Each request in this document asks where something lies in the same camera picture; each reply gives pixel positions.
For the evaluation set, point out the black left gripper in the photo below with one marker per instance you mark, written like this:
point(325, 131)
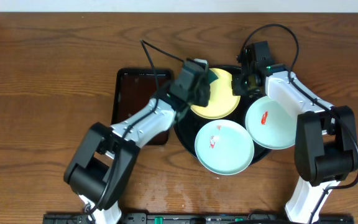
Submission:
point(202, 94)

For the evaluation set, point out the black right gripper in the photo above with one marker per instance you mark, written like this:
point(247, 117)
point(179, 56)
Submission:
point(237, 88)

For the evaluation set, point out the green yellow sponge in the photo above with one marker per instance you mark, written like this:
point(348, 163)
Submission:
point(211, 76)

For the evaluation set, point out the yellow plate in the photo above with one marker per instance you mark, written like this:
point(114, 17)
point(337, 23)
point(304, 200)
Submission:
point(221, 102)

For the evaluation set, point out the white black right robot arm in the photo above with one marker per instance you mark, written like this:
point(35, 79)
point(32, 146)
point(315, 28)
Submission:
point(324, 136)

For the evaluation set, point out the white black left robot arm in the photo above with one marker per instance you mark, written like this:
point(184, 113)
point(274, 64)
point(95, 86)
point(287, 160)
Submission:
point(101, 166)

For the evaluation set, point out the black rectangular tray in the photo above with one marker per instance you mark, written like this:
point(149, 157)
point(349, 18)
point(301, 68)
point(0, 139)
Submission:
point(132, 93)

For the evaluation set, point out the light green plate right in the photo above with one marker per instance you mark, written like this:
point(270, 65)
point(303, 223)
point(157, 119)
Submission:
point(269, 125)

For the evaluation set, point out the light blue plate front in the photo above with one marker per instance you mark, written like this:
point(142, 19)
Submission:
point(224, 147)

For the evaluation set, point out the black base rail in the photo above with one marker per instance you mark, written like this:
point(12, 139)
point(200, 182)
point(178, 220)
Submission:
point(143, 218)

